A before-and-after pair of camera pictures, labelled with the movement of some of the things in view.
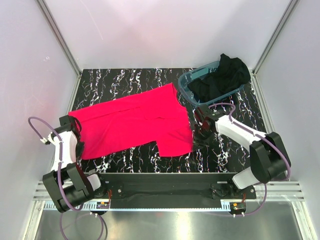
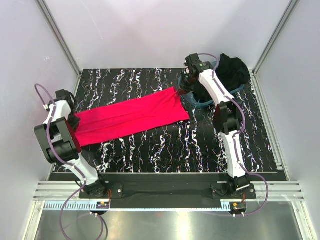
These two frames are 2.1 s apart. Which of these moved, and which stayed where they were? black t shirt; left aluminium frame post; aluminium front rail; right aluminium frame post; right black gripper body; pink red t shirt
Moved: right black gripper body; pink red t shirt
Stayed: black t shirt; right aluminium frame post; left aluminium frame post; aluminium front rail
